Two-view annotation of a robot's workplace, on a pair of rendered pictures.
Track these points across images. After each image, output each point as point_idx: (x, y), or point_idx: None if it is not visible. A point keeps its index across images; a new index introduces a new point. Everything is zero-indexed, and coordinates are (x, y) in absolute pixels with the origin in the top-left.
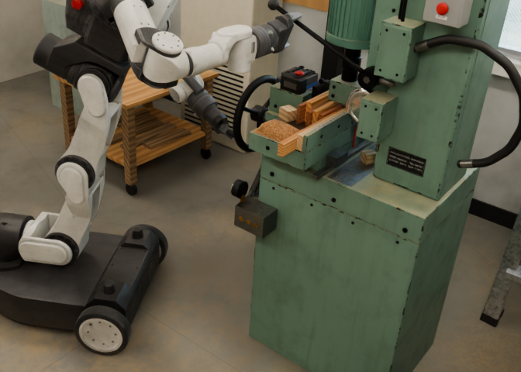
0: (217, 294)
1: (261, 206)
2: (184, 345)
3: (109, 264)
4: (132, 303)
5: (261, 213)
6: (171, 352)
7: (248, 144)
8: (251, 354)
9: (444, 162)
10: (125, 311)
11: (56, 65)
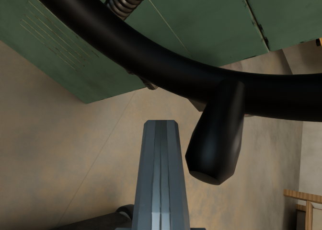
0: (17, 143)
1: (228, 64)
2: (103, 159)
3: None
4: (108, 223)
5: (237, 67)
6: (112, 167)
7: (150, 47)
8: (107, 101)
9: None
10: (131, 220)
11: None
